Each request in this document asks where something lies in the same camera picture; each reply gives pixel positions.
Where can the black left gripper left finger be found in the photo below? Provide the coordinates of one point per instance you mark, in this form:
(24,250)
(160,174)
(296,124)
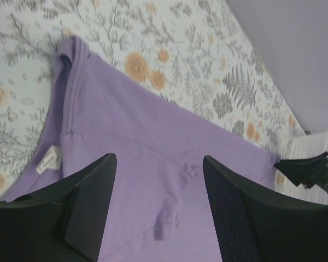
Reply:
(64,221)

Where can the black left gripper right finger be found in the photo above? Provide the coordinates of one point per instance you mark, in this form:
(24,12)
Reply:
(254,223)

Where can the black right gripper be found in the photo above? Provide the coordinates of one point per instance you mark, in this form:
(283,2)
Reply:
(309,172)

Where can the white plastic laundry basket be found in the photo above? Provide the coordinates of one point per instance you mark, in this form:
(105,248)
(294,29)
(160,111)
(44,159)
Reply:
(304,147)

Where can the purple t shirt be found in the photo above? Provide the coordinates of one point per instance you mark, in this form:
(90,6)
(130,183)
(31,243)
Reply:
(159,209)

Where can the floral tablecloth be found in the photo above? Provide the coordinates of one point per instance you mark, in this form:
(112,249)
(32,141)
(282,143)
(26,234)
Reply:
(191,53)

